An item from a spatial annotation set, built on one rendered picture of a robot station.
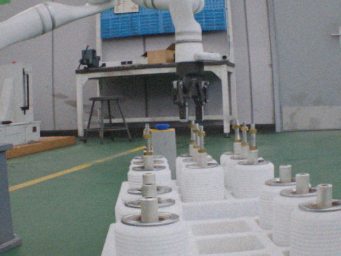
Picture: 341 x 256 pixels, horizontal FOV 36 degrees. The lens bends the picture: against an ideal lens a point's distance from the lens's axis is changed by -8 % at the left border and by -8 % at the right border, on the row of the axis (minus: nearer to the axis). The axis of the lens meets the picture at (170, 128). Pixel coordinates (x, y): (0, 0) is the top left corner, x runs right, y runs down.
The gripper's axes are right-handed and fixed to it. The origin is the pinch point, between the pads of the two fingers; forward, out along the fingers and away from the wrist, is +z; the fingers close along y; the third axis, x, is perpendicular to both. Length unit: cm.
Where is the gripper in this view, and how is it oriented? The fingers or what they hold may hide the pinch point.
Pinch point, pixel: (192, 116)
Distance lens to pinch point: 149.4
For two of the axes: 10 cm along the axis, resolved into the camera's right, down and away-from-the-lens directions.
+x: 7.9, 0.0, -6.1
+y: -6.1, 0.6, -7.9
